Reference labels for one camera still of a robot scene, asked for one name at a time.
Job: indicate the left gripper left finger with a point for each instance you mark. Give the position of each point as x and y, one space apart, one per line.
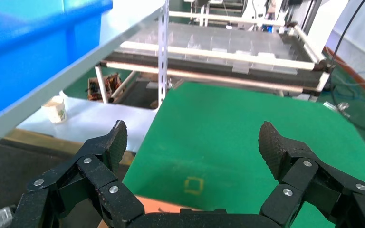
85 182

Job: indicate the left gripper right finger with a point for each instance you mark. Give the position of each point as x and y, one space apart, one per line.
311 188

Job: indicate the brown cardboard box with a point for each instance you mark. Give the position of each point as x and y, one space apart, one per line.
157 204

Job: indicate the blue plastic tray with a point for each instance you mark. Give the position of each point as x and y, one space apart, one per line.
28 63

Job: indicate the white paper cup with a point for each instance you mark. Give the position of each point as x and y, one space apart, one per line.
56 110

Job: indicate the silver floor connector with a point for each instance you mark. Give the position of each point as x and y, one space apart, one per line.
340 107

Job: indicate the green table mat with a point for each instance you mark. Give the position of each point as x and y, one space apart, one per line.
217 126

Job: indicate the pipe rack with clear bins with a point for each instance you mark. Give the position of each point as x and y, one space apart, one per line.
217 41

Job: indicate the white background machine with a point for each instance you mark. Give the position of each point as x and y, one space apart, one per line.
251 9

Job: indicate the perforated steel shelf post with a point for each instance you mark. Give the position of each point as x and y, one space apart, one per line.
163 63

